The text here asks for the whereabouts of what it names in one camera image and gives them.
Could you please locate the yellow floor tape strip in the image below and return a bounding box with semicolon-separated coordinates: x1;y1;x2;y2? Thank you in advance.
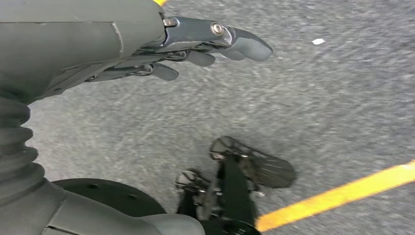
256;160;415;233

